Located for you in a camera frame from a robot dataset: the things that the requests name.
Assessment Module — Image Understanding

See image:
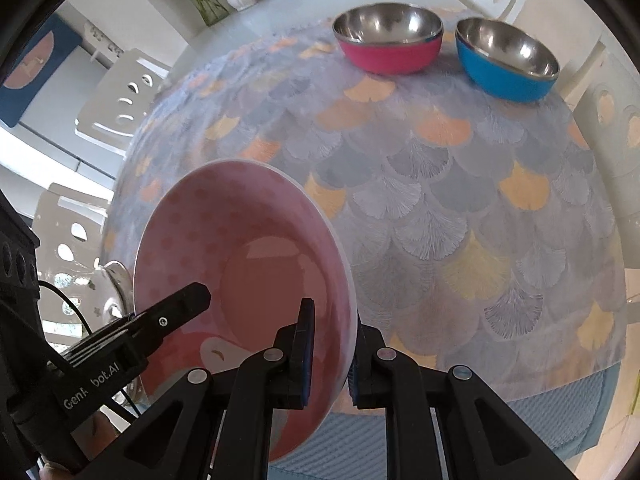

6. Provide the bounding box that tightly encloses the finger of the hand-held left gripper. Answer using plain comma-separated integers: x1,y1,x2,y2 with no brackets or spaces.
59,282,212,363

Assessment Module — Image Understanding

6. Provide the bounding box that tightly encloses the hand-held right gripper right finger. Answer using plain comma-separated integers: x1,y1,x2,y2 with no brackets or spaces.
351,325,567,480

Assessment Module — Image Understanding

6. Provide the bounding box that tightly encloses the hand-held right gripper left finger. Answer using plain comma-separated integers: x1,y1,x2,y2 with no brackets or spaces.
75,299,317,480

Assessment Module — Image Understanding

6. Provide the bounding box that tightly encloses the pink ceramic bowl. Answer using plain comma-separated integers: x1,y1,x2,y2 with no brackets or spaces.
132,159,358,463

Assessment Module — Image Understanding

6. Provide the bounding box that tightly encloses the white refrigerator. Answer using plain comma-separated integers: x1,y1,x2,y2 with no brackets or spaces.
0,10,132,181

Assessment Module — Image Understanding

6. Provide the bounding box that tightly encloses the scallop-patterned tablecloth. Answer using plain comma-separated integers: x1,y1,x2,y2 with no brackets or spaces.
102,7,628,406

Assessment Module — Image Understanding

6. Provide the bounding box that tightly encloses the blue refrigerator cover cloth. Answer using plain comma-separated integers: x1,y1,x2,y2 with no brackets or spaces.
0,14,83,128

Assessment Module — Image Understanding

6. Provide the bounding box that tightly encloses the clear glass vase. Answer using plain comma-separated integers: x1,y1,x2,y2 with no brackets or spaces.
192,0,231,28

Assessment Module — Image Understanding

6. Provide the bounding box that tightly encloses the pink steel bowl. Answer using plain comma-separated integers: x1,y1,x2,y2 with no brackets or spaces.
332,3,444,76

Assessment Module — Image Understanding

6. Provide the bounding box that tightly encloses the blue steel bowl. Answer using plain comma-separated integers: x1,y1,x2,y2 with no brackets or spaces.
455,17,561,103

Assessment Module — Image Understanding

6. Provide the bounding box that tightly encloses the black cable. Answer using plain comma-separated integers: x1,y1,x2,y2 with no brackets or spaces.
37,281,140,417

